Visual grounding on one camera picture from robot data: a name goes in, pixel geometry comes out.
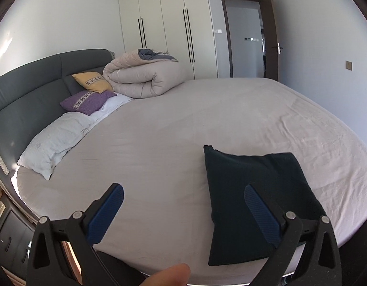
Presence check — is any large white pillow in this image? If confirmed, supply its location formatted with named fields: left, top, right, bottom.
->
left=17, top=112, right=93, bottom=180

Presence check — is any dark brown door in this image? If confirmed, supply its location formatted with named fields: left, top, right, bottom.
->
left=259, top=0, right=281, bottom=82

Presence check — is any dark grey nightstand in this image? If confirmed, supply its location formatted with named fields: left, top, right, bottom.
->
left=0, top=205, right=35, bottom=277

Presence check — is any yellow patterned cushion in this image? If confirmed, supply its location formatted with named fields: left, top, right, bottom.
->
left=72, top=71, right=114, bottom=93

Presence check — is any purple patterned cushion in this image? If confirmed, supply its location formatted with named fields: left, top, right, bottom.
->
left=60, top=90, right=117, bottom=116

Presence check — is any dark green knit sweater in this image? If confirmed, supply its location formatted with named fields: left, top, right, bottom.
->
left=203, top=145, right=327, bottom=266

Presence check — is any bed with beige sheet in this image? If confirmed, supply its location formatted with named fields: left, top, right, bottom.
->
left=10, top=77, right=367, bottom=285

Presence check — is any folded beige duvet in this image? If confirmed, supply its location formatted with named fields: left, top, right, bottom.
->
left=102, top=48, right=187, bottom=99

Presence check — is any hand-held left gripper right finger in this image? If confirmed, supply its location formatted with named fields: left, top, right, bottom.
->
left=244, top=184, right=342, bottom=286

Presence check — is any person's left hand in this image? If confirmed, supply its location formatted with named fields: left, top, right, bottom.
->
left=133, top=263, right=191, bottom=286

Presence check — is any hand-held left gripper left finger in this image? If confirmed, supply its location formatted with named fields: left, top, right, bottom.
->
left=26, top=183, right=124, bottom=286

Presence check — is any small white pillow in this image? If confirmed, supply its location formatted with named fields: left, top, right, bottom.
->
left=92, top=92, right=135, bottom=118

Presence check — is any grey upholstered headboard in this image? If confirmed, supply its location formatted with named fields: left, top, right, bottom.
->
left=0, top=48, right=115, bottom=182

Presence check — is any dark brown door frame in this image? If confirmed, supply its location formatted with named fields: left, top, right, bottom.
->
left=221, top=0, right=279, bottom=81

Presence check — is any cream wardrobe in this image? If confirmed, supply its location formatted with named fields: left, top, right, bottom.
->
left=118, top=0, right=218, bottom=80

